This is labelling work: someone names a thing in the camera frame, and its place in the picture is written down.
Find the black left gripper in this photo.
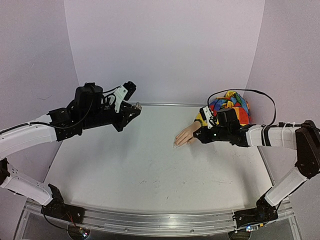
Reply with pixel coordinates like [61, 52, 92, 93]
[83, 97, 142, 132]

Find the glitter nail polish bottle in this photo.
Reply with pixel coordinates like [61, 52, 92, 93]
[134, 102, 142, 111]

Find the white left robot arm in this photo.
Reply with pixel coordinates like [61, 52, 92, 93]
[0, 81, 142, 219]

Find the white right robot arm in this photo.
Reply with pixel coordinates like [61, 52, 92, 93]
[193, 107, 320, 211]

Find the rainbow coloured sleeve cloth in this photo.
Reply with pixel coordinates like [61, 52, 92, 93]
[209, 90, 251, 126]

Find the mannequin hand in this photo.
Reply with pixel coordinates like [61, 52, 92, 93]
[173, 121, 202, 148]

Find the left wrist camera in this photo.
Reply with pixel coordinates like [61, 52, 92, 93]
[113, 85, 126, 113]

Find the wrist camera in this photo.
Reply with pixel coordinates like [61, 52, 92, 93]
[199, 106, 218, 129]
[113, 85, 126, 113]

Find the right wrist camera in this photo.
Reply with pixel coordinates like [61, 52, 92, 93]
[199, 106, 218, 129]

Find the black left camera cable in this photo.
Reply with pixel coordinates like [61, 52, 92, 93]
[24, 86, 121, 130]

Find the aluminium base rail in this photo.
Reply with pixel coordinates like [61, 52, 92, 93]
[14, 199, 301, 240]

